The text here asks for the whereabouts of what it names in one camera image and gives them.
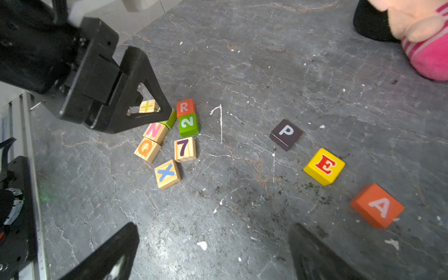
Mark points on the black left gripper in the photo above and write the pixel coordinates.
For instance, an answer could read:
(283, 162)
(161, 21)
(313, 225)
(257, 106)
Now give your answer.
(96, 91)

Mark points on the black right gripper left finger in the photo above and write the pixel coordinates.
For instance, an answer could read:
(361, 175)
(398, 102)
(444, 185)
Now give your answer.
(111, 261)

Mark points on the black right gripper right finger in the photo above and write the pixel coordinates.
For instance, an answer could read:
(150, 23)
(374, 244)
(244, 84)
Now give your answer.
(314, 260)

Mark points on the orange A block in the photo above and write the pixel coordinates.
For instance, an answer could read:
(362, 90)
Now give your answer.
(377, 206)

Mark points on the yellow E block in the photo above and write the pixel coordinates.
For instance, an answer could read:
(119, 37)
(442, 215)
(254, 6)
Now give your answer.
(324, 167)

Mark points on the dark purple P block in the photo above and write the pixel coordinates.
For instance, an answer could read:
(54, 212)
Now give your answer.
(285, 134)

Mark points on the wooden plus sign block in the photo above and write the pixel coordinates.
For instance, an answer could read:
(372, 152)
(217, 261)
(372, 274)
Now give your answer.
(149, 106)

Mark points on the wooden N block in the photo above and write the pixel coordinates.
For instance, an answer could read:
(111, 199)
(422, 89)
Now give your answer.
(156, 132)

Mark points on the wooden Q block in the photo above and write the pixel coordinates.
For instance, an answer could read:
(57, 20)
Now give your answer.
(147, 150)

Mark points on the green window house block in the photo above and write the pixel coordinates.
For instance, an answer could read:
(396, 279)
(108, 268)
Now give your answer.
(171, 121)

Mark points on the orange R block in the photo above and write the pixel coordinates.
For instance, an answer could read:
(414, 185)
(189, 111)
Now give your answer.
(185, 107)

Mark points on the green number 2 block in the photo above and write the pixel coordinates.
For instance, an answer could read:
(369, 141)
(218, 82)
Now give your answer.
(188, 125)

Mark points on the wooden X block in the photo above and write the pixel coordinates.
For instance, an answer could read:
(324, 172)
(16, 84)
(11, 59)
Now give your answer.
(167, 174)

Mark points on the wooden number 7 block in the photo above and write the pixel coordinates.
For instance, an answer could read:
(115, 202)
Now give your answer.
(185, 150)

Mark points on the pink cartoon boy plush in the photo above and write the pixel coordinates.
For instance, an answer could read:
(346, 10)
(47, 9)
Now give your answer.
(420, 26)

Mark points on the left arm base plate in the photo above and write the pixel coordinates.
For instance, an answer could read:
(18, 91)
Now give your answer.
(18, 231)

